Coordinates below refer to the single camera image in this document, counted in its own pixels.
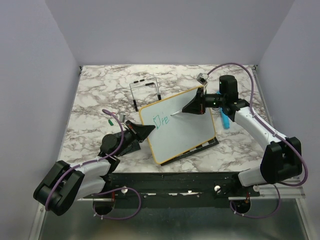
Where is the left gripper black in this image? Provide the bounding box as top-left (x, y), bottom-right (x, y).
top-left (114, 120), bottom-right (155, 157)

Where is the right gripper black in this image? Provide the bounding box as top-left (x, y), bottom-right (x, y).
top-left (182, 87), bottom-right (226, 115)

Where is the white whiteboard marker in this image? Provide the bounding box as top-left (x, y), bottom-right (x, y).
top-left (170, 109), bottom-right (182, 116)

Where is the yellow framed whiteboard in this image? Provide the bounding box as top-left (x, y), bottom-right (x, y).
top-left (139, 87), bottom-right (216, 165)

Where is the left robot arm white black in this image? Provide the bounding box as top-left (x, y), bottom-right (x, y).
top-left (33, 120), bottom-right (156, 216)

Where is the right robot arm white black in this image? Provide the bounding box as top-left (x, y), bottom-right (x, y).
top-left (181, 75), bottom-right (303, 196)

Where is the dark grey lego baseplate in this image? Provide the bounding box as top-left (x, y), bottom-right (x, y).
top-left (116, 140), bottom-right (141, 157)

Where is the blue cylindrical eraser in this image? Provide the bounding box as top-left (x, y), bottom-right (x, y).
top-left (219, 107), bottom-right (230, 130)

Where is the black white chessboard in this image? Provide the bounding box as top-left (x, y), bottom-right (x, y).
top-left (160, 137), bottom-right (219, 166)

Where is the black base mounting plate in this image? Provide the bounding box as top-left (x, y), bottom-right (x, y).
top-left (85, 172), bottom-right (260, 209)

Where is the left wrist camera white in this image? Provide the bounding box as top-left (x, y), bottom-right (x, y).
top-left (116, 112), bottom-right (126, 123)

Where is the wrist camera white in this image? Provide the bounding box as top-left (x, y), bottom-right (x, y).
top-left (196, 73), bottom-right (209, 86)
top-left (116, 112), bottom-right (126, 123)

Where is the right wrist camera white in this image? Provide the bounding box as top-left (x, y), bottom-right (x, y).
top-left (196, 73), bottom-right (209, 86)

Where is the wire whiteboard stand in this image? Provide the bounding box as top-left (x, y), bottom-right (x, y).
top-left (129, 77), bottom-right (162, 112)

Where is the aluminium rail frame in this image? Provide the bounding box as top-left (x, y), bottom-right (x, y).
top-left (27, 64), bottom-right (311, 240)

